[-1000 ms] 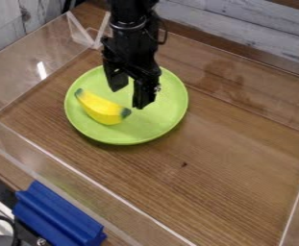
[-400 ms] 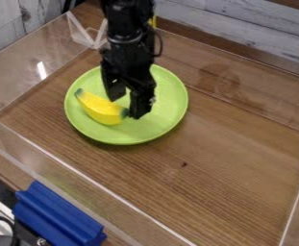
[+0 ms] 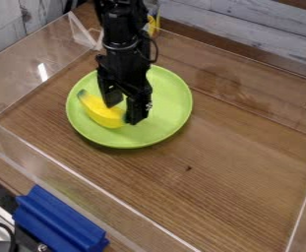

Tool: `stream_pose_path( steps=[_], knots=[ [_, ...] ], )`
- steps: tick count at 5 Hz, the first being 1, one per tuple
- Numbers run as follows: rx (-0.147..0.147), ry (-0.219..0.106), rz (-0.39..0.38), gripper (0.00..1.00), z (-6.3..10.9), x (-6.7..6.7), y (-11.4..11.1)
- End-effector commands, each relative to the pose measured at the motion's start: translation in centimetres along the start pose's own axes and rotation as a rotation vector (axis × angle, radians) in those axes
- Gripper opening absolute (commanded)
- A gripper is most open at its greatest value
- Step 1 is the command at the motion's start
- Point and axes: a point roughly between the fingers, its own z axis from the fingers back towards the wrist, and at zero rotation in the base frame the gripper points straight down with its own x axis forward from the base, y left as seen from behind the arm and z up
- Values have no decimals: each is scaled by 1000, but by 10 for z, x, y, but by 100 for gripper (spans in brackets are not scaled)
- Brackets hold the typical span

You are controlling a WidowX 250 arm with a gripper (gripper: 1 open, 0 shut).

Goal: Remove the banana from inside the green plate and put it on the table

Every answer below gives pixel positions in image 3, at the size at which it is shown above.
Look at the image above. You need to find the green round plate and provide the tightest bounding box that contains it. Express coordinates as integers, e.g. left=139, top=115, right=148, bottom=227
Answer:
left=66, top=65, right=193, bottom=149

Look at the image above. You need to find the blue plastic clamp block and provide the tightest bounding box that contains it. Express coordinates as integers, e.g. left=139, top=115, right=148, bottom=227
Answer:
left=13, top=185, right=110, bottom=252

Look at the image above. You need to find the yellow toy banana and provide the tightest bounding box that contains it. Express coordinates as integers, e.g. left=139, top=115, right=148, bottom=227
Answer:
left=76, top=90, right=124, bottom=129

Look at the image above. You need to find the yellow labelled tin can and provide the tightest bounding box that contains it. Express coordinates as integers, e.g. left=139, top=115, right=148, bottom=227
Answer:
left=143, top=0, right=161, bottom=37

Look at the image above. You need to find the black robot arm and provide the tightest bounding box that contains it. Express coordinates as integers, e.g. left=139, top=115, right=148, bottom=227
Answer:
left=94, top=0, right=157, bottom=125

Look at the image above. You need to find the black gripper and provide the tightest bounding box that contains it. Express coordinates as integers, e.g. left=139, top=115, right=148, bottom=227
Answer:
left=96, top=43, right=154, bottom=125

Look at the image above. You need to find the clear acrylic enclosure wall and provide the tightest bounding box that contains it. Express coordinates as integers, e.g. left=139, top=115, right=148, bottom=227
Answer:
left=0, top=7, right=306, bottom=252

